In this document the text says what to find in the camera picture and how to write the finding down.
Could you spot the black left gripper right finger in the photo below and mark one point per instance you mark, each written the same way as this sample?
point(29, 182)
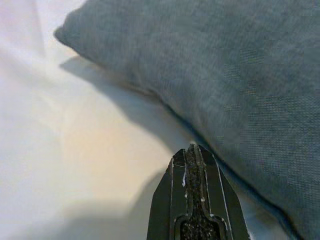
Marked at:
point(220, 205)

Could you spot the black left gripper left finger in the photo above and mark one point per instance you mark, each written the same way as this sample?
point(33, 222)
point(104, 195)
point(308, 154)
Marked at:
point(170, 200)

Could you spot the grey pillow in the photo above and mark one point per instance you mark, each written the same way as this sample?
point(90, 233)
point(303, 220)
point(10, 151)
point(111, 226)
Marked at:
point(200, 62)

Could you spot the bed with cream sheet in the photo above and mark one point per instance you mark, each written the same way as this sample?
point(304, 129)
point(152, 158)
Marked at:
point(62, 150)

